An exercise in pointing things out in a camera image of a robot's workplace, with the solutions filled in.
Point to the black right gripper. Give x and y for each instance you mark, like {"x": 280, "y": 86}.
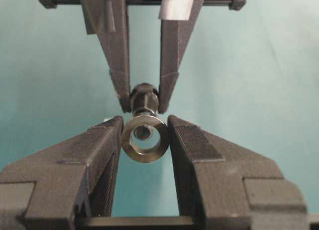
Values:
{"x": 108, "y": 19}

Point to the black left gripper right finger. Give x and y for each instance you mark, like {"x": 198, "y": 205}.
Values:
{"x": 230, "y": 187}

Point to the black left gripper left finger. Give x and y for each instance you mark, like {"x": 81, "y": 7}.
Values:
{"x": 49, "y": 189}

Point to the silver metal washer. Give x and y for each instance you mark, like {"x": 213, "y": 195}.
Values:
{"x": 145, "y": 151}

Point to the silver threaded metal shaft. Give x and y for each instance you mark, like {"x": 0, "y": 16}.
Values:
{"x": 144, "y": 101}

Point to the teal table cloth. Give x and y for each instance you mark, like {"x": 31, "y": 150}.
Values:
{"x": 249, "y": 76}

